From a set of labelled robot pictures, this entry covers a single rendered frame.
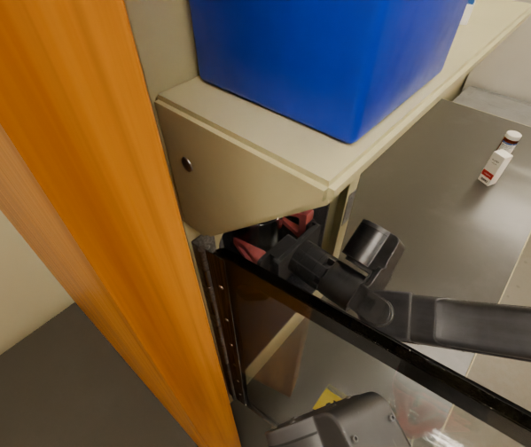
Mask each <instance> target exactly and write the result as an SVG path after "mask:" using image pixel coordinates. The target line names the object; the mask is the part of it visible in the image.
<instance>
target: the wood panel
mask: <svg viewBox="0 0 531 447"><path fill-rule="evenodd" d="M0 210H1V211H2V212H3V214H4V215H5V216H6V218H7V219H8V220H9V221H10V222H11V224H12V225H13V226H14V228H15V229H16V230H17V231H18V233H19V234H20V235H21V236H22V238H23V239H24V240H25V241H26V242H27V243H28V244H29V246H30V247H31V248H32V249H33V251H34V252H35V253H36V254H37V256H38V257H39V258H40V259H41V261H42V262H43V263H44V265H45V266H46V267H47V268H48V269H49V271H50V272H51V273H52V275H53V276H54V277H55V278H56V280H57V281H58V282H59V283H60V285H62V286H63V287H64V289H65V290H66V291H67V293H68V294H69V295H70V296H71V298H72V299H73V300H74V301H75V303H76V304H77V305H78V306H79V307H80V308H81V310H82V311H83V312H84V313H85V314H86V316H87V317H88V318H89V319H90V321H91V322H92V323H93V324H94V325H95V326H96V328H97V329H98V330H99V331H100V332H101V333H102V334H103V335H104V336H105V337H106V339H107V340H108V341H109V342H110V343H111V344H112V346H113V347H114V348H115V349H116V350H117V352H118V353H119V354H120V355H121V356H122V358H123V359H124V360H125V361H126V362H127V363H128V365H129V366H130V367H131V368H132V370H133V371H134V372H135V373H136V374H137V376H138V377H139V378H140V379H141V380H142V381H143V383H144V384H145V385H146V386H147V387H148V388H149V389H150V390H151V391H152V392H153V394H154V395H155V396H156V397H157V398H158V399H159V401H160V402H161V403H162V404H163V405H164V407H165V408H166V409H167V410H168V412H169V413H170V414H171V415H172V416H173V417H174V419H175V420H176V421H177V422H178V423H179V425H180V426H181V427H182V428H183V429H184V431H185V432H186V433H187V434H188V435H189V436H190V438H191V439H192V440H193V441H194V442H195V443H196V444H197V445H198V446H199V447H241V444H240V441H239V437H238V431H237V428H236V424H235V420H234V417H233V414H232V410H231V407H230V400H229V398H228V394H227V390H226V387H225V383H224V380H223V374H222V370H221V366H220V364H219V360H218V356H217V353H216V350H215V344H214V340H213V336H212V334H211V330H210V326H209V323H208V319H207V313H206V310H205V306H204V303H203V300H202V296H201V292H200V289H199V283H198V280H197V276H196V272H195V270H194V266H193V262H192V259H191V253H190V249H189V246H188V242H187V239H186V236H185V232H184V226H183V223H182V219H181V216H180V212H179V208H178V206H177V202H176V196H175V192H174V189H173V185H172V182H171V178H170V175H169V172H168V165H167V162H166V159H165V155H164V152H163V148H162V144H161V141H160V135H159V131H158V128H157V125H156V121H155V118H154V114H153V111H152V105H151V101H150V98H149V95H148V91H147V88H146V84H145V80H144V75H143V71H142V68H141V65H140V61H139V57H138V54H137V48H136V45H135V41H134V37H133V34H132V31H131V27H130V24H129V17H128V14H127V11H126V7H125V3H124V1H123V0H0Z"/></svg>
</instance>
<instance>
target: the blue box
mask: <svg viewBox="0 0 531 447"><path fill-rule="evenodd" d="M189 3H190V9H191V21H192V27H193V34H194V40H195V47H196V53H197V60H198V66H199V76H200V78H201V79H202V80H203V81H205V82H208V83H210V84H213V85H214V86H216V87H219V88H221V89H223V90H227V91H228V92H230V93H233V94H235V95H237V96H240V97H242V98H244V99H247V100H249V101H251V102H254V103H255V104H257V105H259V106H263V107H265V108H268V109H269V110H271V111H274V112H276V113H278V114H282V115H283V116H285V117H288V118H290V119H292V120H294V121H297V122H299V123H302V124H304V125H306V126H309V127H310V128H312V129H316V130H318V131H320V132H323V133H324V134H326V135H328V136H331V137H334V138H337V139H338V140H340V141H343V142H345V143H347V144H352V143H354V142H356V141H357V140H358V139H360V138H361V137H362V136H364V135H365V134H366V133H367V132H368V131H370V130H371V129H372V128H373V127H375V126H376V125H377V124H378V123H380V122H381V121H382V120H383V119H385V118H386V117H387V116H388V115H389V114H391V113H392V112H393V111H394V110H395V109H396V108H397V107H398V106H400V105H401V104H402V103H403V102H405V101H406V100H407V99H408V98H410V97H411V96H412V95H413V94H415V93H416V92H417V91H418V90H420V89H421V88H422V87H423V86H424V85H426V84H427V83H428V82H430V81H431V80H432V79H433V78H434V77H435V76H436V75H437V74H438V73H440V72H441V70H442V69H443V66H444V63H445V61H446V58H447V56H448V54H449V50H450V47H451V44H452V43H453V40H454V37H455V35H456V32H457V29H458V26H459V24H460V21H461V19H462V17H463V14H464V11H465V7H466V5H467V3H468V0H189Z"/></svg>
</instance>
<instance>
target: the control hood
mask: <svg viewBox="0 0 531 447"><path fill-rule="evenodd" d="M530 15H531V4H528V3H522V2H517V1H512V0H476V3H475V5H474V7H473V9H472V13H471V16H470V18H469V20H468V22H467V25H459V26H458V29H457V32H456V35H455V37H454V40H453V43H452V44H451V47H450V50H449V54H448V56H447V58H446V61H445V63H444V66H443V69H442V70H441V72H440V73H438V74H437V75H436V76H435V77H434V78H433V79H432V80H431V81H430V82H428V83H427V84H426V85H424V86H423V87H422V88H421V89H420V90H418V91H417V92H416V93H415V94H413V95H412V96H411V97H410V98H408V99H407V100H406V101H405V102H403V103H402V104H401V105H400V106H398V107H397V108H396V109H395V110H394V111H393V112H392V113H391V114H389V115H388V116H387V117H386V118H385V119H383V120H382V121H381V122H380V123H378V124H377V125H376V126H375V127H373V128H372V129H371V130H370V131H368V132H367V133H366V134H365V135H364V136H362V137H361V138H360V139H358V140H357V141H356V142H354V143H352V144H347V143H345V142H343V141H340V140H338V139H337V138H334V137H331V136H328V135H326V134H324V133H323V132H320V131H318V130H316V129H312V128H310V127H309V126H306V125H304V124H302V123H299V122H297V121H294V120H292V119H290V118H288V117H285V116H283V115H282V114H278V113H276V112H274V111H271V110H269V109H268V108H265V107H263V106H259V105H257V104H255V103H254V102H251V101H249V100H247V99H244V98H242V97H240V96H237V95H235V94H233V93H230V92H228V91H227V90H223V89H221V88H219V87H216V86H214V85H213V84H210V83H208V82H205V81H203V80H202V79H201V78H200V76H198V77H195V78H193V79H191V80H190V81H187V82H184V83H181V84H179V85H177V86H175V87H173V88H171V89H168V90H165V91H163V92H161V93H159V94H158V97H157V98H156V101H154V104H155V107H156V111H157V115H158V118H159V122H160V127H161V131H162V135H163V138H164V142H165V146H166V149H167V153H168V159H169V163H170V166H171V169H172V173H173V177H174V180H175V184H176V190H177V194H178V198H179V201H180V205H181V209H182V211H183V215H184V221H185V222H186V223H187V224H189V225H190V226H191V227H192V228H193V229H195V230H196V231H198V232H199V233H200V234H202V235H203V236H206V235H208V236H210V237H212V236H214V235H218V234H222V233H225V232H228V231H235V230H237V229H241V228H245V227H248V226H251V225H255V224H260V223H264V222H268V221H270V220H274V219H278V218H281V217H284V216H290V215H293V214H297V213H300V212H303V211H307V210H310V209H314V208H320V207H323V206H326V205H328V204H329V203H330V202H331V201H332V200H333V199H334V198H335V197H336V196H338V195H339V194H340V193H341V192H342V191H343V190H344V189H345V188H346V187H347V186H348V185H349V184H351V183H352V182H353V181H354V180H355V179H356V178H357V177H358V176H359V175H360V174H361V173H363V172H364V171H365V170H366V169H367V168H368V167H369V166H370V165H371V164H372V163H373V162H374V161H375V160H376V159H377V158H378V157H379V156H380V155H381V154H382V153H383V152H384V151H385V150H386V149H388V148H389V147H390V146H391V145H392V144H393V143H394V142H395V141H396V140H397V139H398V138H399V137H401V136H402V135H403V134H404V133H405V132H406V131H407V130H408V129H409V128H410V127H411V126H412V125H414V124H415V123H416V122H417V121H418V120H419V119H420V118H421V117H422V116H423V115H424V114H426V113H427V112H428V111H429V110H430V109H431V108H432V107H433V106H434V105H435V104H436V103H437V102H438V101H440V100H441V99H442V98H443V97H444V96H445V95H446V94H447V93H448V92H449V91H450V90H452V89H453V88H454V87H455V86H456V85H457V84H458V83H459V82H460V81H461V80H462V79H463V78H465V77H466V76H467V75H468V74H469V73H470V72H471V71H472V70H473V69H474V68H475V67H476V66H478V65H479V64H480V63H481V61H482V60H483V59H484V58H486V57H487V55H488V54H490V53H491V52H492V51H493V50H494V49H495V48H496V47H497V46H498V45H499V44H500V43H502V42H503V41H504V40H505V39H506V38H507V37H508V36H509V35H510V34H511V33H512V32H513V31H514V30H516V29H517V28H518V27H519V26H520V25H521V24H522V23H523V22H524V21H525V20H526V19H527V18H528V17H529V16H530Z"/></svg>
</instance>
